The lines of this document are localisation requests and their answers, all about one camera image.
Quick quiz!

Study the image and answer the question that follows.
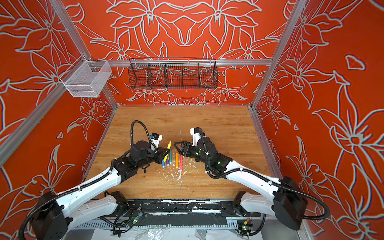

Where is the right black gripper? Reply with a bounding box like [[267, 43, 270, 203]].
[[173, 140, 212, 167]]

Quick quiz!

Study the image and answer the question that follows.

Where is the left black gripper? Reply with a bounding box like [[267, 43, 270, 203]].
[[137, 145, 170, 169]]

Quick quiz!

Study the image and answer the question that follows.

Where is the orange marker pen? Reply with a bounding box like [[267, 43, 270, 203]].
[[175, 152, 180, 169]]

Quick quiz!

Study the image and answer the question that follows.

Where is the pink marker pen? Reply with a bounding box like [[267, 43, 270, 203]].
[[179, 155, 184, 172]]

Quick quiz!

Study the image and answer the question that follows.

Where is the yellow marker pen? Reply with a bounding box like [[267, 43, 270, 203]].
[[163, 141, 172, 162]]

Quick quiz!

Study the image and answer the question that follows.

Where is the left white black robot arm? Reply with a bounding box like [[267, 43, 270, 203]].
[[18, 141, 170, 240]]

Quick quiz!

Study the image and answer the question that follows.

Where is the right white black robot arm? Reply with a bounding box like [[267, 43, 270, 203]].
[[174, 140, 331, 231]]

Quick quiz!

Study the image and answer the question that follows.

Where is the clear plastic bin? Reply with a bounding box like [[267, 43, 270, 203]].
[[59, 55, 112, 98]]

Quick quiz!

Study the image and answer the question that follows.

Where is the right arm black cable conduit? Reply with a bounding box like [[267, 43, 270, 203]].
[[199, 133, 331, 220]]

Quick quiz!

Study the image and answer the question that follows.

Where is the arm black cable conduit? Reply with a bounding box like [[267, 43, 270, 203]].
[[17, 120, 154, 240], [199, 133, 331, 220]]

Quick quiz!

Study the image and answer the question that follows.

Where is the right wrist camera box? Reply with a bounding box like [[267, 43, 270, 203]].
[[190, 127, 203, 146]]

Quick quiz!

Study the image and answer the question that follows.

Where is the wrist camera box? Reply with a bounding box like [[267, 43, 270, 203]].
[[150, 133, 163, 152], [190, 127, 203, 146]]

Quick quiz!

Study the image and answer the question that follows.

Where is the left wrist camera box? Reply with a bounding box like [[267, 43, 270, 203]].
[[150, 133, 163, 152]]

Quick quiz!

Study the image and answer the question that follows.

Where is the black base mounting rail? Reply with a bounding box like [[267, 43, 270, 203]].
[[100, 198, 262, 228]]

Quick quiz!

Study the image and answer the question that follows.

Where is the black wire mesh basket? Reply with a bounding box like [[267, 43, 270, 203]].
[[128, 58, 219, 90]]

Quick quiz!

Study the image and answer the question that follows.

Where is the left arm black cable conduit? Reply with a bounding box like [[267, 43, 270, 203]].
[[17, 120, 154, 240]]

